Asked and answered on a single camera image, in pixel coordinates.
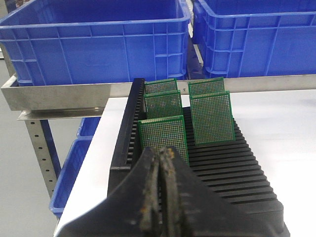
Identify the black slotted board rack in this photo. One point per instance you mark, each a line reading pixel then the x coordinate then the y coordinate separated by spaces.
pixel 230 168

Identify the blue crate lower shelf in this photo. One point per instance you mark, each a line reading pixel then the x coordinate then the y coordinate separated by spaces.
pixel 72 165

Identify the green board middle right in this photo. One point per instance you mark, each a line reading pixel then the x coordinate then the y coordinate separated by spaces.
pixel 212 118

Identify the green board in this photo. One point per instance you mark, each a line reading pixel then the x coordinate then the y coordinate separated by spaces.
pixel 163 104
pixel 163 132
pixel 160 85
pixel 204 86
pixel 212 118

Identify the green board middle left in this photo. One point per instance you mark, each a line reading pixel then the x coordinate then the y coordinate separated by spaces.
pixel 163 104

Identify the green board back left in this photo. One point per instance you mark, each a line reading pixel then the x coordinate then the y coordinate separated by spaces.
pixel 160 85

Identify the blue plastic crate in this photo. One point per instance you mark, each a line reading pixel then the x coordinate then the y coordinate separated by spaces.
pixel 248 38
pixel 53 42

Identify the blue plastic crate left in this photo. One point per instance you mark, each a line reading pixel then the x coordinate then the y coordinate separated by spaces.
pixel 53 42

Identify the green board back right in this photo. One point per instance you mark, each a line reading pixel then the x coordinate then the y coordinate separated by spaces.
pixel 204 86

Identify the perforated steel shelf post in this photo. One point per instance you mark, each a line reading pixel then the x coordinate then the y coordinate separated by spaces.
pixel 45 150

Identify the blue plastic crate centre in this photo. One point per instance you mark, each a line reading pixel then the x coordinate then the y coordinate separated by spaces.
pixel 248 38

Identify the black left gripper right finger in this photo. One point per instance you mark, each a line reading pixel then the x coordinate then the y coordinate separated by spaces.
pixel 200 212

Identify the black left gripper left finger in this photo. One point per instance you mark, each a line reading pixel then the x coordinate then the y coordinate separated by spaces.
pixel 131 210

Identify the green board front left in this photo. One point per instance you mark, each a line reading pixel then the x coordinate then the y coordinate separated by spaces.
pixel 163 132

